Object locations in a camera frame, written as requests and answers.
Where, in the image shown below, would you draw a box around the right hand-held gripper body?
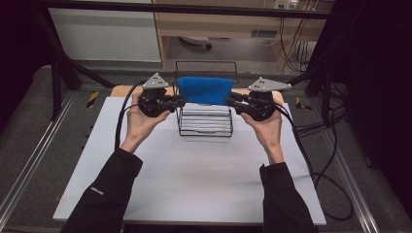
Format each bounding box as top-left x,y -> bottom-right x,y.
240,76 -> 292,122

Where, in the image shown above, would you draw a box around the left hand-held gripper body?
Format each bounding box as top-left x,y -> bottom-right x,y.
137,72 -> 170,118

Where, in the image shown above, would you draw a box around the blue cloth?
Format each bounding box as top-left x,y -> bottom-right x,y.
177,76 -> 234,106

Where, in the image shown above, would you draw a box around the black wire rack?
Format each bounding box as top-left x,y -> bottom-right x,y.
174,59 -> 240,138

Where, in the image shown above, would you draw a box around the person's right hand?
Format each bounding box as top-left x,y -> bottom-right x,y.
240,102 -> 286,165

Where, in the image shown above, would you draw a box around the person's left hand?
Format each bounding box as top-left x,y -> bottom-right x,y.
120,91 -> 172,153

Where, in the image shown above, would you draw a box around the chair base with caster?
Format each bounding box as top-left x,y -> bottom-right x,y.
179,35 -> 214,50

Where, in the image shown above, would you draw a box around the black metal stand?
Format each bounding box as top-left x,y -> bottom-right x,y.
31,12 -> 115,121
287,62 -> 336,125

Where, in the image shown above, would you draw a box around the light wooden desk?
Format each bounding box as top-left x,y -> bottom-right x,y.
152,0 -> 335,70

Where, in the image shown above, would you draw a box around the white cabinet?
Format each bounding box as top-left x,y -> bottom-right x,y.
48,7 -> 162,63

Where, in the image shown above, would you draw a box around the black metal crossbar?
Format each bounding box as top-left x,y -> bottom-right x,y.
38,0 -> 332,20

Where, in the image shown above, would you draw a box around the white power strip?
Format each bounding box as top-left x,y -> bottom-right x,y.
273,0 -> 299,11

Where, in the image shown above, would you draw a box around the left hand-held gripper black cable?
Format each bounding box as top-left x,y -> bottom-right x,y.
114,80 -> 148,151

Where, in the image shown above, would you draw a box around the hand-held gripper black cable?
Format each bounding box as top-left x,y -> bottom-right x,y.
274,102 -> 355,221
114,80 -> 148,151

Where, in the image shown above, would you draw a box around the hanging black cable bundle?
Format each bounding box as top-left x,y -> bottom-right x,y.
279,17 -> 321,73

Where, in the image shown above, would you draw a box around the black floor cables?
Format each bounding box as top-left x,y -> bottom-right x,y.
294,82 -> 351,139

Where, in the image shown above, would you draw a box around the right hand-held gripper black cable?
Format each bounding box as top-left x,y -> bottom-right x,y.
274,102 -> 355,221

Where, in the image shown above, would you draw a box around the aluminium rail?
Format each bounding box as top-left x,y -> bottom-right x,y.
0,92 -> 78,222
323,128 -> 381,233

